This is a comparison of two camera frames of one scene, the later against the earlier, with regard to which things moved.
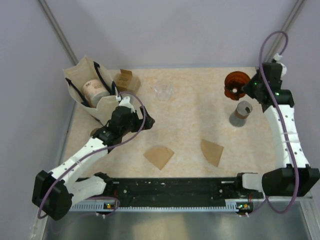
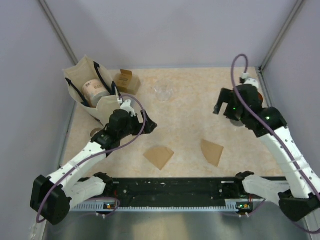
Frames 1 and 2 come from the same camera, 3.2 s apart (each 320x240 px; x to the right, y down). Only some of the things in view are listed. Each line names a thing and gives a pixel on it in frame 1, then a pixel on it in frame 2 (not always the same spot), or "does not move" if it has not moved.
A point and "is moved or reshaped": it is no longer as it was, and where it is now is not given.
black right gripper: (246, 88) -> (226, 96)
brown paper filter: (212, 152) does not move
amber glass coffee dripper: (234, 82) is moved or reshaped
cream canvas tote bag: (82, 70) does not move
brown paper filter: (159, 156) does not move
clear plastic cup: (163, 92) does not move
